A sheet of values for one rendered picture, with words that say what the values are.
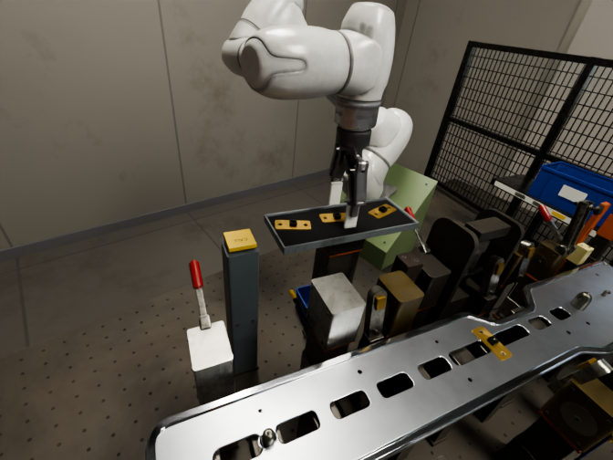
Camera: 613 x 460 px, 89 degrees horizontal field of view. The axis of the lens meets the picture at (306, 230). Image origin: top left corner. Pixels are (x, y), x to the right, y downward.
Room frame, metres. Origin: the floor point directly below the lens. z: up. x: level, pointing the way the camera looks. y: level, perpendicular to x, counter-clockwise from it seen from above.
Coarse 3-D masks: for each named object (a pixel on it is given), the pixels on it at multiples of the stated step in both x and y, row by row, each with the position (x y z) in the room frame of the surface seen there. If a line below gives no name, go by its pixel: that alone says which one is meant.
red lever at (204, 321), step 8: (192, 264) 0.47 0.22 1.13; (192, 272) 0.45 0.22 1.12; (200, 272) 0.46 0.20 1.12; (192, 280) 0.44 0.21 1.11; (200, 280) 0.45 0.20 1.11; (200, 288) 0.44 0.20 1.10; (200, 296) 0.42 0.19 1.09; (200, 304) 0.41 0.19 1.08; (200, 312) 0.40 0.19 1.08; (200, 320) 0.38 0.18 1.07; (208, 320) 0.39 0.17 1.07; (208, 328) 0.38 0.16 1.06
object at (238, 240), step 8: (232, 232) 0.56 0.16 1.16; (240, 232) 0.56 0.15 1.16; (248, 232) 0.56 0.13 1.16; (224, 240) 0.54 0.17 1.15; (232, 240) 0.53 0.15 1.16; (240, 240) 0.53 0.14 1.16; (248, 240) 0.53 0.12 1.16; (232, 248) 0.50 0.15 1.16; (240, 248) 0.51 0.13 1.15; (248, 248) 0.52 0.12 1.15
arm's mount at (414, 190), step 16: (400, 176) 1.30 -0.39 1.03; (416, 176) 1.27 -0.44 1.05; (400, 192) 1.24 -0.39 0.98; (416, 192) 1.21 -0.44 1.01; (432, 192) 1.21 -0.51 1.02; (416, 208) 1.15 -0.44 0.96; (368, 240) 1.11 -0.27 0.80; (384, 240) 1.08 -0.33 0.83; (400, 240) 1.10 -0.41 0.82; (368, 256) 1.09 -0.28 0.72; (384, 256) 1.04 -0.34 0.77
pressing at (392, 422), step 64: (448, 320) 0.52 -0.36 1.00; (512, 320) 0.55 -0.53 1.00; (576, 320) 0.57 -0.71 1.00; (256, 384) 0.31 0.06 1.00; (320, 384) 0.33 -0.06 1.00; (448, 384) 0.36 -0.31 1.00; (512, 384) 0.38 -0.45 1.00; (192, 448) 0.20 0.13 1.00; (320, 448) 0.22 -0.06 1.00; (384, 448) 0.23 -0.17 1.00
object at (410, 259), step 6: (408, 252) 0.64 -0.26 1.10; (396, 258) 0.62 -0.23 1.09; (402, 258) 0.61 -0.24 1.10; (408, 258) 0.62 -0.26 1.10; (414, 258) 0.62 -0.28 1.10; (396, 264) 0.62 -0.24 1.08; (402, 264) 0.60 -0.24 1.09; (408, 264) 0.60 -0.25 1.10; (414, 264) 0.60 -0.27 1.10; (420, 264) 0.60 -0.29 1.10; (396, 270) 0.61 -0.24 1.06; (402, 270) 0.60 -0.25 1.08; (408, 270) 0.59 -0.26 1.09; (414, 270) 0.60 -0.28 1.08; (420, 270) 0.60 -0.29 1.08; (408, 276) 0.59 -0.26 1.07; (414, 276) 0.60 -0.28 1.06; (414, 282) 0.60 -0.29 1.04
